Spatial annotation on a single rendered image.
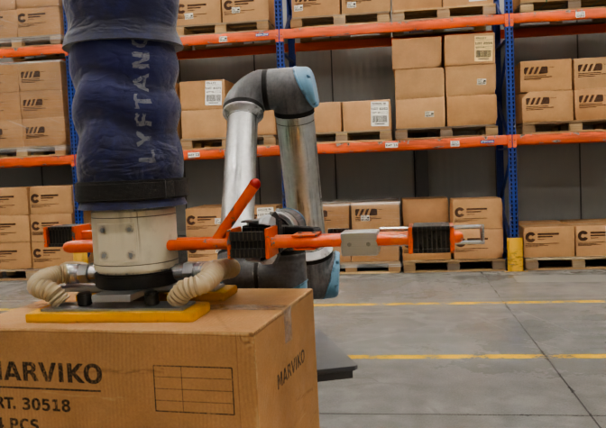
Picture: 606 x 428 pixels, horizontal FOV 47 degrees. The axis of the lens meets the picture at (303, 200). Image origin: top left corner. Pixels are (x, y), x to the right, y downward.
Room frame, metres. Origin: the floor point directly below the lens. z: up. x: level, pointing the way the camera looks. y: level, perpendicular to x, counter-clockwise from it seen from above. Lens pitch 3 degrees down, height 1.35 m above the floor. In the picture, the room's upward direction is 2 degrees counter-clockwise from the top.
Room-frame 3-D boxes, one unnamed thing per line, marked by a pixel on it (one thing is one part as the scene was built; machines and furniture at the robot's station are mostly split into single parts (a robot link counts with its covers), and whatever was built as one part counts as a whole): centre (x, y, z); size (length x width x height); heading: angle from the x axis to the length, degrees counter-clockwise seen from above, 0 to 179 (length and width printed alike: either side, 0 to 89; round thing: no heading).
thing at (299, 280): (1.69, 0.05, 1.08); 0.12 x 0.09 x 0.12; 84
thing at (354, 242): (1.34, -0.11, 1.19); 0.07 x 0.07 x 0.04; 79
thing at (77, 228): (1.74, 0.59, 1.20); 0.09 x 0.08 x 0.05; 169
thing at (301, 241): (1.51, 0.13, 1.20); 0.93 x 0.30 x 0.04; 79
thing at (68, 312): (1.34, 0.37, 1.09); 0.34 x 0.10 x 0.05; 79
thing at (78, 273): (1.43, 0.35, 1.13); 0.34 x 0.25 x 0.06; 79
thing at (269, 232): (1.38, 0.10, 1.20); 0.10 x 0.08 x 0.06; 169
